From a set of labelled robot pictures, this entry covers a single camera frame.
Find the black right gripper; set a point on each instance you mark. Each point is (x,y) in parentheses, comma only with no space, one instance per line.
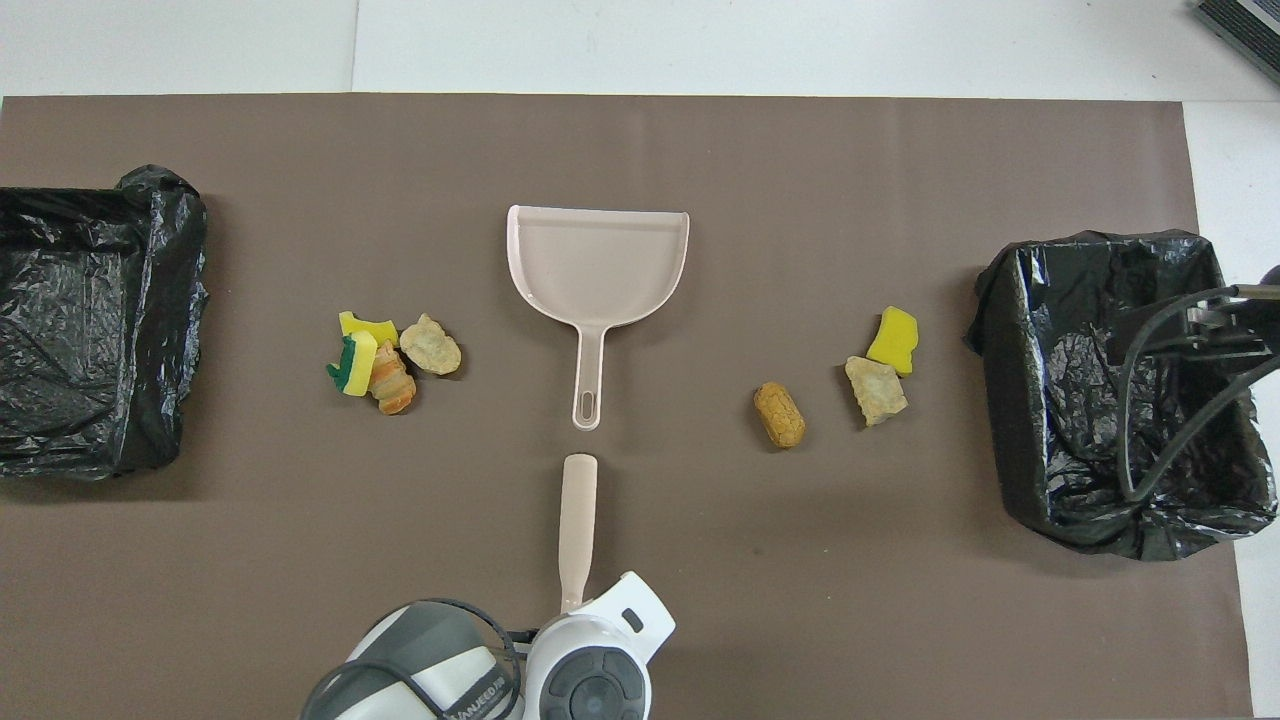
(1225,328)

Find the plain yellow sponge piece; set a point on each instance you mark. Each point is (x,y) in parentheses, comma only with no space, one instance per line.
(893,335)

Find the pale beige sponge chunk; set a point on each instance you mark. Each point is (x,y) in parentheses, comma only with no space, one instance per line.
(877,392)

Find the brown oval bread-like chunk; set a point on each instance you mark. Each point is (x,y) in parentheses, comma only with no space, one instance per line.
(780,415)

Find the beige plastic dustpan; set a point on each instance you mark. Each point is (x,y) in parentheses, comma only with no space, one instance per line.
(600,270)

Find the beige hand brush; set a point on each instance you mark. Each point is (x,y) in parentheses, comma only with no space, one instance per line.
(578,520)

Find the beige layered sponge chunk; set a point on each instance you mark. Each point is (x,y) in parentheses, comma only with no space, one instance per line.
(432,347)

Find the orange striped sponge chunk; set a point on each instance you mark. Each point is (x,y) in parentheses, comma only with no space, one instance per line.
(393,385)

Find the curved yellow sponge piece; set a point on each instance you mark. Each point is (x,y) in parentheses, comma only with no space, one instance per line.
(375,325)

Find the yellow sponge with green pad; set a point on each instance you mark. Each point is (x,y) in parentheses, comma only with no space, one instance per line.
(355,365)

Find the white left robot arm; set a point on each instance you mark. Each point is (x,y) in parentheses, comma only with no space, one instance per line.
(600,680)

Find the black bag lined bin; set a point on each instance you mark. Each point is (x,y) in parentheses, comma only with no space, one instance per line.
(1080,450)
(90,330)

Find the dark ribbed object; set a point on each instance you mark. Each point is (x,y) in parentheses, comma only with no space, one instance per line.
(1245,25)

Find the brown table mat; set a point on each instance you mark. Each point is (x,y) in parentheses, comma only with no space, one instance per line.
(850,600)

